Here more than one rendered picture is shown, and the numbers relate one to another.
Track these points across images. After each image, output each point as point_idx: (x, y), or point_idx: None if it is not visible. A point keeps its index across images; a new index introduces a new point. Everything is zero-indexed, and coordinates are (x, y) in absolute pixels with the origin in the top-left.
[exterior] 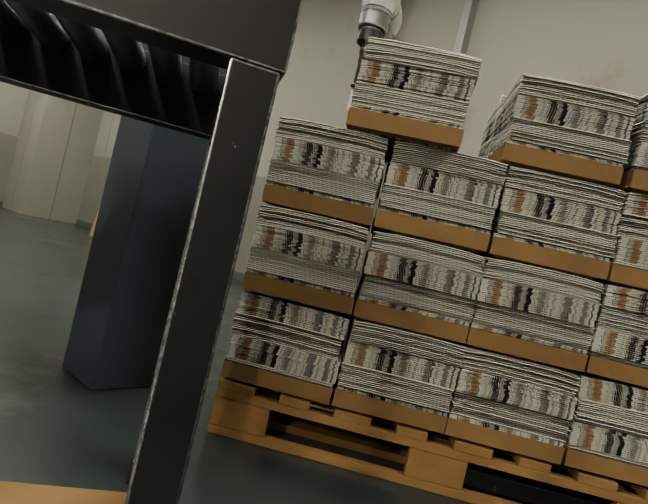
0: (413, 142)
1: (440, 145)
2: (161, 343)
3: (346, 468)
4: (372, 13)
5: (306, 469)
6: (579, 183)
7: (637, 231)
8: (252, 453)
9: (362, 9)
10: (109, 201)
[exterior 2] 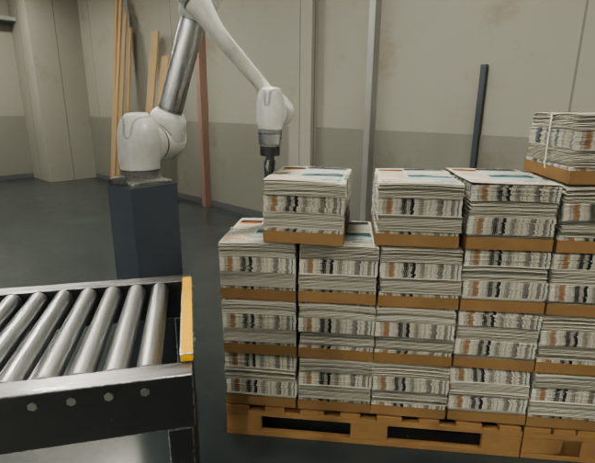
0: None
1: None
2: None
3: (315, 439)
4: (265, 137)
5: (289, 448)
6: (430, 251)
7: (475, 275)
8: (256, 445)
9: (258, 131)
10: None
